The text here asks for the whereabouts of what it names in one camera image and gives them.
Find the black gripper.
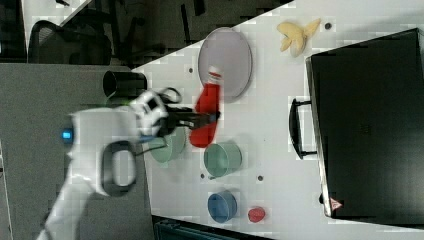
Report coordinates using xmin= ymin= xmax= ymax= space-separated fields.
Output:
xmin=159 ymin=107 xmax=221 ymax=137

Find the red ketchup bottle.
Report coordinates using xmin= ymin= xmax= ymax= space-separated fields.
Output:
xmin=189 ymin=65 xmax=223 ymax=148

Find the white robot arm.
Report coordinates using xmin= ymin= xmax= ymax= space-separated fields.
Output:
xmin=36 ymin=88 xmax=220 ymax=240

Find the pale pink plate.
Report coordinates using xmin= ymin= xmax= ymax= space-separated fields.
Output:
xmin=197 ymin=27 xmax=253 ymax=103

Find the green mug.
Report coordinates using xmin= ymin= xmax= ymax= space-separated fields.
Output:
xmin=203 ymin=141 xmax=242 ymax=179

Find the blue cup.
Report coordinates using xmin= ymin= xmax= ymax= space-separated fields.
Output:
xmin=207 ymin=190 xmax=238 ymax=223

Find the black cylinder container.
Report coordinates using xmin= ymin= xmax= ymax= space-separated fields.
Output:
xmin=103 ymin=71 xmax=148 ymax=98

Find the red toy strawberry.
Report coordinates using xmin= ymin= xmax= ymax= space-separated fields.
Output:
xmin=248 ymin=207 xmax=266 ymax=223

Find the peeled toy banana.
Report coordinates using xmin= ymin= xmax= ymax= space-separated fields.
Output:
xmin=277 ymin=18 xmax=321 ymax=57

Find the black office chair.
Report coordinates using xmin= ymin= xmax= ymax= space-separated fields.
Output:
xmin=27 ymin=0 xmax=165 ymax=66

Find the black toaster oven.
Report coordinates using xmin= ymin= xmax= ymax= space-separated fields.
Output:
xmin=305 ymin=28 xmax=424 ymax=229

